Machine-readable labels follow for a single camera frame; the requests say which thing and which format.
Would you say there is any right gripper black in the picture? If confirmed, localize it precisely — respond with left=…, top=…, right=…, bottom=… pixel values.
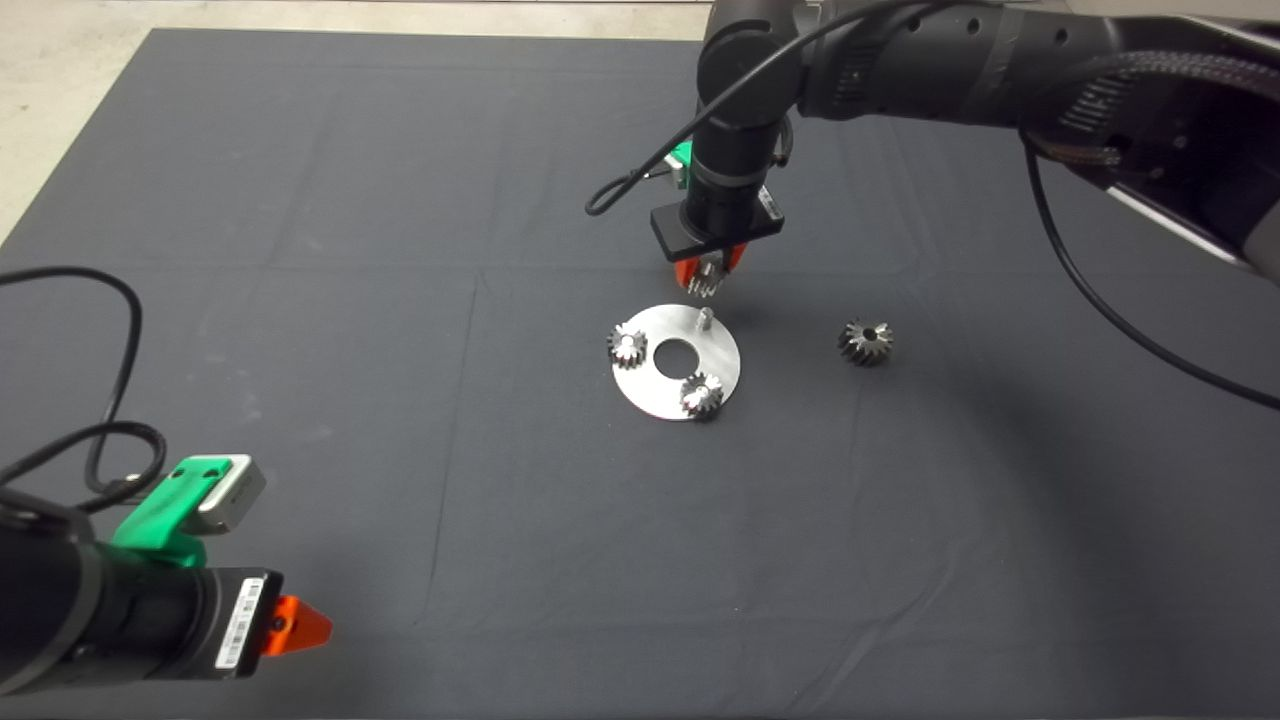
left=650, top=148, right=785, bottom=292

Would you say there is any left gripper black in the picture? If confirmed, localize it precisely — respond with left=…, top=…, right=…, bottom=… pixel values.
left=93, top=555, right=335, bottom=683

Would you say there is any large steel gear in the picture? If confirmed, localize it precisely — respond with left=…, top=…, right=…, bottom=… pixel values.
left=838, top=317, right=894, bottom=368

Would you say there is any round metal plate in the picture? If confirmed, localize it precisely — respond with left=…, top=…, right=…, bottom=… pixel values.
left=611, top=303, right=742, bottom=422

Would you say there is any dark grey table cloth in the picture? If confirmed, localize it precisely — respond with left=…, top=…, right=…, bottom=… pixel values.
left=0, top=28, right=1280, bottom=720

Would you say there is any right black camera cable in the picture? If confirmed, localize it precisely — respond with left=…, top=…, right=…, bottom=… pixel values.
left=584, top=0, right=1280, bottom=411

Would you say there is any black camera cable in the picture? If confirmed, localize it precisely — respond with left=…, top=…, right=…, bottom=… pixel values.
left=0, top=265, right=168, bottom=516
left=584, top=0, right=1280, bottom=411

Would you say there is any left grey wrist camera box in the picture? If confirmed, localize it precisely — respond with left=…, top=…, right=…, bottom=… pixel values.
left=195, top=455, right=268, bottom=534

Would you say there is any left green camera mount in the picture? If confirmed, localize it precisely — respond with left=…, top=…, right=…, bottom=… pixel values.
left=110, top=455, right=236, bottom=571

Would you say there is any left black camera cable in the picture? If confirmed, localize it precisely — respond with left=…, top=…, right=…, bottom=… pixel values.
left=0, top=265, right=168, bottom=516

